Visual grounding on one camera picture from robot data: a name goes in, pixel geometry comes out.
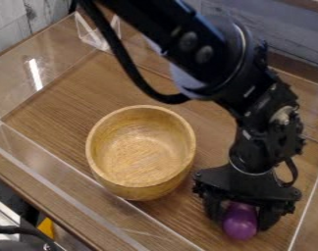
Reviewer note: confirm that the yellow black device corner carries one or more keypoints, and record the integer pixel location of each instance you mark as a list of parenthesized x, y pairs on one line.
[(45, 225)]

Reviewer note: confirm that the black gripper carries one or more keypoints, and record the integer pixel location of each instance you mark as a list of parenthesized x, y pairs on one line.
[(224, 183)]

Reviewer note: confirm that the clear acrylic front wall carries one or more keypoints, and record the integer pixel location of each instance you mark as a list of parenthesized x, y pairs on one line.
[(109, 223)]

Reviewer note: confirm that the brown wooden bowl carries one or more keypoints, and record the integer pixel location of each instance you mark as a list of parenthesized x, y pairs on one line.
[(140, 150)]

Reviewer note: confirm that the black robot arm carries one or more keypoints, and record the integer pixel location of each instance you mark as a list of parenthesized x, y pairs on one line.
[(221, 66)]

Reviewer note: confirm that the clear acrylic corner bracket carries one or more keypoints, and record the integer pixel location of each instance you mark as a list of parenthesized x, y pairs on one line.
[(90, 35)]

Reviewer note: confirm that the purple toy eggplant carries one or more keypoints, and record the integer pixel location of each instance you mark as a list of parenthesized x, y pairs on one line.
[(240, 221)]

